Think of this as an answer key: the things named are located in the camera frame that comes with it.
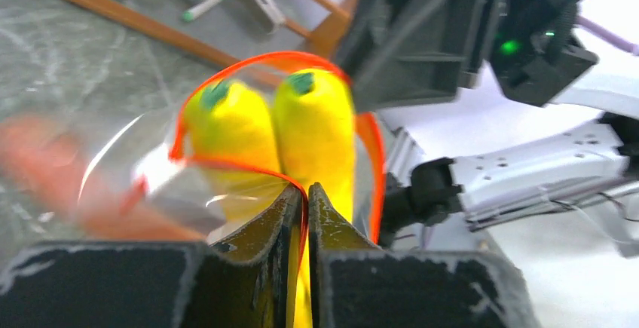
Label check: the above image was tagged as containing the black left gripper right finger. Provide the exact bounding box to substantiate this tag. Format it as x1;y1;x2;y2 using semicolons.
308;184;540;328

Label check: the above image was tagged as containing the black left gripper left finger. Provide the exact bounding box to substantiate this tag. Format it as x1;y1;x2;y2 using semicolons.
1;186;303;327

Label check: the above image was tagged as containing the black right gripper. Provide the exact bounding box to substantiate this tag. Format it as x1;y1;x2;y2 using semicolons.
334;0;598;112

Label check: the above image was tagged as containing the yellow banana bunch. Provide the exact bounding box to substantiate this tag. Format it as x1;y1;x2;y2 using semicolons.
182;68;357;328

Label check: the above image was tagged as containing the white pen on shelf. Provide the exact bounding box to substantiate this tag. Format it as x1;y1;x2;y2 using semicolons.
182;0;224;23

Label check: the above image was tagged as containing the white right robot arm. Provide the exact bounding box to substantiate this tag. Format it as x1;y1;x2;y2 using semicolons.
335;0;638;258

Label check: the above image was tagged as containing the clear zip bag orange zipper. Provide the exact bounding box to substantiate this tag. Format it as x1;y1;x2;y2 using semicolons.
60;51;386;242

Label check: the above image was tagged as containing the orange wooden shelf rack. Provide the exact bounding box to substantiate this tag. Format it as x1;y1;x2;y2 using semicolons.
65;0;353;66

